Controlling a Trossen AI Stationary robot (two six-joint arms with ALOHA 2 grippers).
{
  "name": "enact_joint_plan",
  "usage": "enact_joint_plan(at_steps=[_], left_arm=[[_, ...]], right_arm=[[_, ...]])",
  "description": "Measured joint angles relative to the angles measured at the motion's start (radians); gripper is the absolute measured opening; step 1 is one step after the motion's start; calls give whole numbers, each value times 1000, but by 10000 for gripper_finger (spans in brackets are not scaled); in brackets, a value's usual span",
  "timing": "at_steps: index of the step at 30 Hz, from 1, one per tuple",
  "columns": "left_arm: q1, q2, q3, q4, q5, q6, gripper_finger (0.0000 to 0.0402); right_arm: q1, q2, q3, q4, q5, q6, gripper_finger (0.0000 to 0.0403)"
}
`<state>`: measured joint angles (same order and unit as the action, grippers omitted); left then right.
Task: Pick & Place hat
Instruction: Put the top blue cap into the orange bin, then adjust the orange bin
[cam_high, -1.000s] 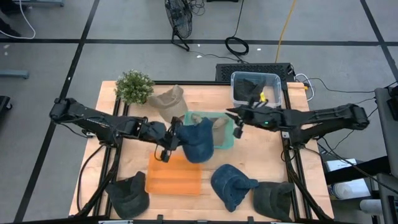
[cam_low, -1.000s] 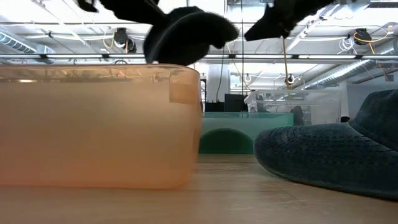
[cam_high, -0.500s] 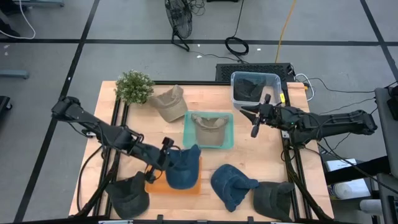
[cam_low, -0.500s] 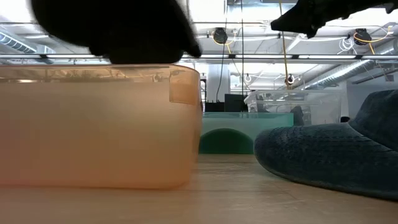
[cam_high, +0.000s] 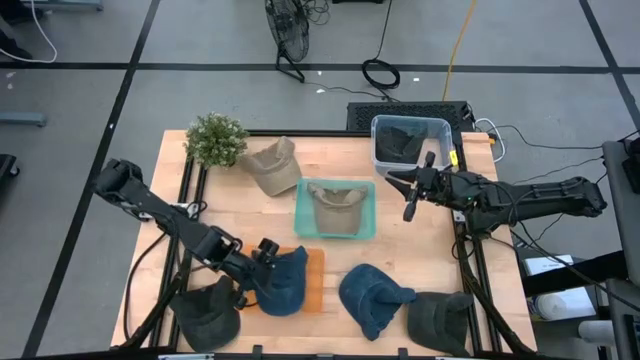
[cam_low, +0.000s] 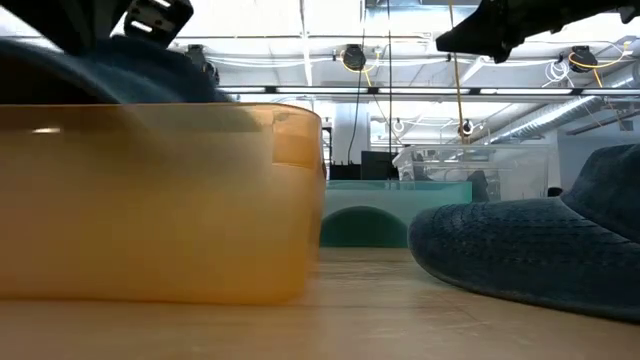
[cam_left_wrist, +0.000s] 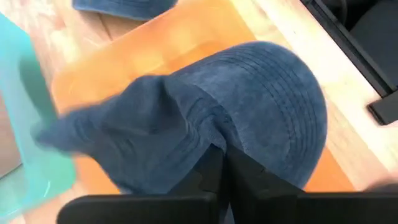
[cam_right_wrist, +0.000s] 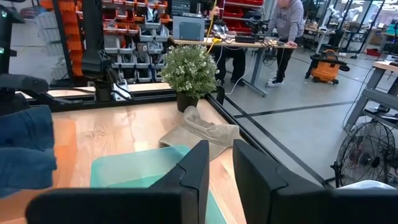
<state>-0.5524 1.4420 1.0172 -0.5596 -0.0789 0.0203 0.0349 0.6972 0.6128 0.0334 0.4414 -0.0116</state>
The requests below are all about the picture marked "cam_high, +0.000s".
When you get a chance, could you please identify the tan cap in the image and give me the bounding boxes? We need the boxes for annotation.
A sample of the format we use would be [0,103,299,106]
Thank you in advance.
[306,181,370,237]
[239,135,304,198]

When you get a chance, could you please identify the small green potted plant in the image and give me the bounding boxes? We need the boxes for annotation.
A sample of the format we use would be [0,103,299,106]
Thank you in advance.
[183,111,250,169]

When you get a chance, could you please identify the orange translucent plastic bin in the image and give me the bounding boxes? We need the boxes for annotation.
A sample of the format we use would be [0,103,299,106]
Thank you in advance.
[239,244,327,314]

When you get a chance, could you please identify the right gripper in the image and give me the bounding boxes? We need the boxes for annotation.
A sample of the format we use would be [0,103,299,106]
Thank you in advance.
[385,169,484,209]

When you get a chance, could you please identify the black coiled cable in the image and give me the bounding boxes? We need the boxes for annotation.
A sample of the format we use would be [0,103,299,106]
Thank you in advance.
[360,0,402,91]

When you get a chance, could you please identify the white looped cable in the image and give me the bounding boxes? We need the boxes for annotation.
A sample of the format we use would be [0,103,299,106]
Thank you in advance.
[473,116,508,164]

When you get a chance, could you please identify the black computer case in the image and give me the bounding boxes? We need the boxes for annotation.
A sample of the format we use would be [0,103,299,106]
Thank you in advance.
[345,100,475,134]

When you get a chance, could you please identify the clear plastic bin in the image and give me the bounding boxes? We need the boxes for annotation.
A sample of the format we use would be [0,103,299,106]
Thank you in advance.
[370,114,454,177]

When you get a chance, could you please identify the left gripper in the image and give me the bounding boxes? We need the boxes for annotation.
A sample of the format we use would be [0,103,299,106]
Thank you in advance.
[224,251,275,303]

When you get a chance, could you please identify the white box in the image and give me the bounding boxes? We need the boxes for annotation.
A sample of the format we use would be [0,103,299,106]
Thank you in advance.
[521,254,576,278]

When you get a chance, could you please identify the black cap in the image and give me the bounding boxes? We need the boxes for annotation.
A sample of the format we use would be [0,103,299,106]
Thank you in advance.
[168,274,242,354]
[406,290,474,358]
[375,124,432,166]

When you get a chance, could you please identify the grey floor bar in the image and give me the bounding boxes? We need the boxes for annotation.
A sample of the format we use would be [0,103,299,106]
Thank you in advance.
[0,110,48,128]

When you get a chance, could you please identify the white paper roll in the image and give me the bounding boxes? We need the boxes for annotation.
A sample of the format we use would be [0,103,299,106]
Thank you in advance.
[534,286,598,323]

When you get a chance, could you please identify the white floor cable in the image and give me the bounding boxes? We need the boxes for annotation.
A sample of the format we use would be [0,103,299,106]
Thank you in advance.
[0,0,59,64]

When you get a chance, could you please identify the green translucent plastic bin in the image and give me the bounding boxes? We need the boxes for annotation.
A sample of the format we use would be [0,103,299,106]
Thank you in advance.
[293,177,378,242]

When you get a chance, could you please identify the dark blue denim cap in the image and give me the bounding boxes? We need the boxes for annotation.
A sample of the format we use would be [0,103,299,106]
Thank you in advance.
[338,263,418,343]
[254,244,310,317]

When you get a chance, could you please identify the person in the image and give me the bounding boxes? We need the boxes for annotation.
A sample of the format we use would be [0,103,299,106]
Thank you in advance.
[0,0,44,61]

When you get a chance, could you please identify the black aluminium table frame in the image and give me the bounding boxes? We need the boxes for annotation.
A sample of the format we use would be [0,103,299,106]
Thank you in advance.
[118,128,539,360]

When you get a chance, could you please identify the yellow cable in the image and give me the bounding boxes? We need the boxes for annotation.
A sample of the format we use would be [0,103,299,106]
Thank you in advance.
[441,0,479,103]

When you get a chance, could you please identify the black floor fan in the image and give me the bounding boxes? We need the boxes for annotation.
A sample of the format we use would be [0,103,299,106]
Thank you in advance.
[264,0,312,84]

